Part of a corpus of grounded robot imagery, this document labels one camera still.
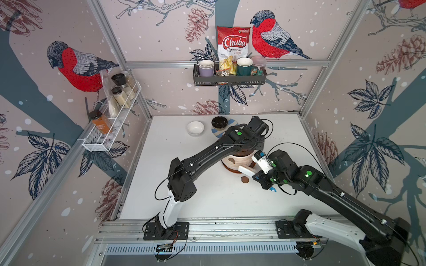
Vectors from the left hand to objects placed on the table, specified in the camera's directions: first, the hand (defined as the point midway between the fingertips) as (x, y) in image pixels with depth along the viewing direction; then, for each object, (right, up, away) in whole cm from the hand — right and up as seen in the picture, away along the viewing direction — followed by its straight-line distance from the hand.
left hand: (262, 140), depth 76 cm
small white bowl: (-36, +6, +34) cm, 50 cm away
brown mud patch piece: (-6, -22, +12) cm, 26 cm away
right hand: (-5, -16, -2) cm, 16 cm away
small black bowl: (-20, +9, +35) cm, 41 cm away
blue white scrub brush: (-8, -14, -2) cm, 16 cm away
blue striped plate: (-12, +9, +38) cm, 41 cm away
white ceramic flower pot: (-10, -9, +4) cm, 14 cm away
